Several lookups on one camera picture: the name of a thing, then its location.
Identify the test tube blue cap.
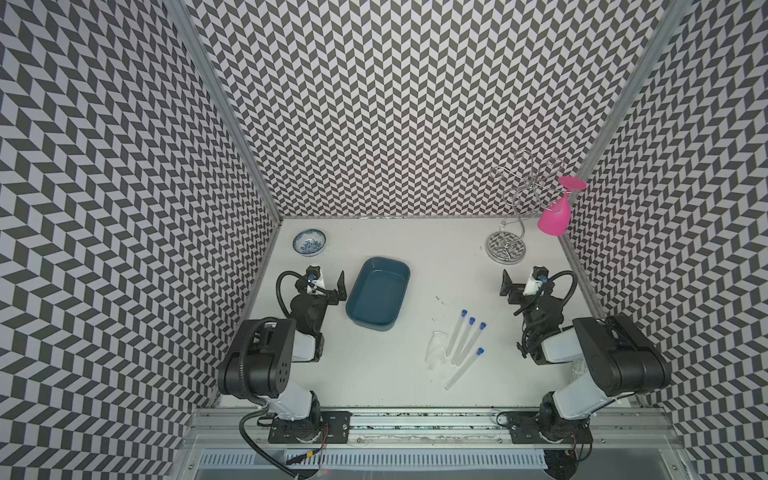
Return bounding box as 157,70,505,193
455,322,487,365
446,309,468,357
451,317,475,365
444,347,485,391

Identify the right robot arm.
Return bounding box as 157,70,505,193
497,266,671,447

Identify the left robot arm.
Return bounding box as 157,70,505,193
217,266,351,445

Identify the teal plastic tray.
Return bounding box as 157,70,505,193
345,257,411,331

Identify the blue white ceramic bowl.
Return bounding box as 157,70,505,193
292,229,327,257

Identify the pink plastic wine glass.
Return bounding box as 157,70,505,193
537,176,587,237

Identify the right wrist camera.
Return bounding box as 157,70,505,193
523,266,549,296

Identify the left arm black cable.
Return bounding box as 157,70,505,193
275,269,311,319

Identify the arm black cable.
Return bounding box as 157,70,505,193
275,269,311,319
542,269,578,319

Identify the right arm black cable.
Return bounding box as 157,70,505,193
542,269,578,319

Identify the chrome wire glass rack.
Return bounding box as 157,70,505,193
484,149,561,266

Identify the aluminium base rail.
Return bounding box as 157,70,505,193
179,406,685,480

